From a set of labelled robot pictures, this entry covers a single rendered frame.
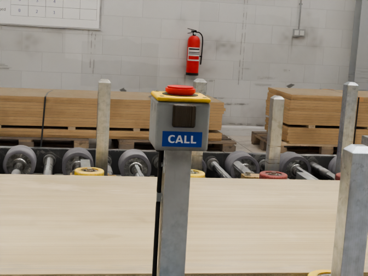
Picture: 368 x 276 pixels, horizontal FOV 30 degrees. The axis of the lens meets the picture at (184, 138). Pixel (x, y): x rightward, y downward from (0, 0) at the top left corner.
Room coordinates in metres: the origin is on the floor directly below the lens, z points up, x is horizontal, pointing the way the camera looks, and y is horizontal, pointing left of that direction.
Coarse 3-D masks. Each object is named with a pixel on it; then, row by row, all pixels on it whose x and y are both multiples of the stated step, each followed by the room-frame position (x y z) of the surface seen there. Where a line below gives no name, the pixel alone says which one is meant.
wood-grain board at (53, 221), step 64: (0, 192) 1.56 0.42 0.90; (64, 192) 1.59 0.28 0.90; (128, 192) 1.63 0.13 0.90; (192, 192) 1.66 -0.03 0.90; (256, 192) 1.70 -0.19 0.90; (320, 192) 1.74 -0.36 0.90; (0, 256) 1.13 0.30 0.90; (64, 256) 1.15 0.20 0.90; (128, 256) 1.17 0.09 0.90; (192, 256) 1.19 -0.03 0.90; (256, 256) 1.21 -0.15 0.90; (320, 256) 1.23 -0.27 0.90
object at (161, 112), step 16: (160, 96) 0.87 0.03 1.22; (176, 96) 0.88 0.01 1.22; (192, 96) 0.89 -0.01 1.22; (160, 112) 0.87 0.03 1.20; (208, 112) 0.88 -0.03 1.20; (160, 128) 0.87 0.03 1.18; (176, 128) 0.87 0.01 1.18; (192, 128) 0.88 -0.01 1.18; (208, 128) 0.88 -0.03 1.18; (160, 144) 0.87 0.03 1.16
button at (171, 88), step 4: (168, 88) 0.90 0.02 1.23; (172, 88) 0.89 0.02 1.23; (176, 88) 0.89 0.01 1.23; (180, 88) 0.89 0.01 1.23; (184, 88) 0.89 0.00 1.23; (188, 88) 0.89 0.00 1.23; (192, 88) 0.90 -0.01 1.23; (168, 92) 0.90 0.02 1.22; (172, 92) 0.89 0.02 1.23; (176, 92) 0.89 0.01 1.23; (180, 92) 0.89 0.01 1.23; (184, 92) 0.89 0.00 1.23; (188, 92) 0.89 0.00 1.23; (192, 92) 0.90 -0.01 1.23
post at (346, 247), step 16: (352, 144) 0.96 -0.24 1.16; (352, 160) 0.93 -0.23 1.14; (352, 176) 0.93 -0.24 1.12; (352, 192) 0.93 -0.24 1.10; (352, 208) 0.93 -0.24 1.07; (336, 224) 0.96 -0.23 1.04; (352, 224) 0.93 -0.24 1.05; (336, 240) 0.96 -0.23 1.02; (352, 240) 0.94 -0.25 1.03; (336, 256) 0.95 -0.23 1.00; (352, 256) 0.94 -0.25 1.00; (336, 272) 0.95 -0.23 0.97; (352, 272) 0.94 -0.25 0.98
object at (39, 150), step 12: (0, 156) 2.41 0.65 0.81; (36, 156) 2.44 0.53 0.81; (60, 156) 2.45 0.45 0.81; (204, 156) 2.54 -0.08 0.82; (216, 156) 2.55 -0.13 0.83; (252, 156) 2.58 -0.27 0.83; (264, 156) 2.59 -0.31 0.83; (312, 156) 2.62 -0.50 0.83; (324, 156) 2.63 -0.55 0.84; (0, 168) 2.42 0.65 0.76; (36, 168) 2.44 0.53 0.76; (60, 168) 2.45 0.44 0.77; (156, 168) 2.51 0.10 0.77
